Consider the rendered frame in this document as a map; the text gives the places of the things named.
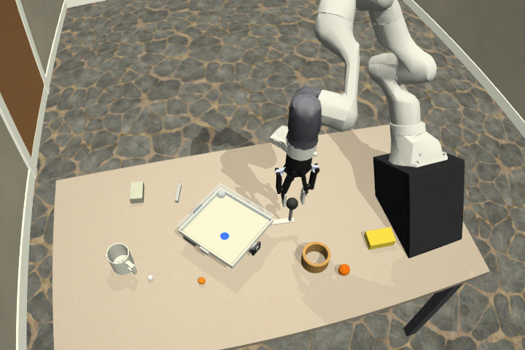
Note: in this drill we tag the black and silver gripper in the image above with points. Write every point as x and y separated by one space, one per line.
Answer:
295 168

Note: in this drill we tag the yellow rectangular block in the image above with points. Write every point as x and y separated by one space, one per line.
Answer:
379 238

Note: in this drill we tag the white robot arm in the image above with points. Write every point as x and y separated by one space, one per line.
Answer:
408 64

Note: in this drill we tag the tan hollow ring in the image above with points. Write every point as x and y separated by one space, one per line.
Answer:
315 247

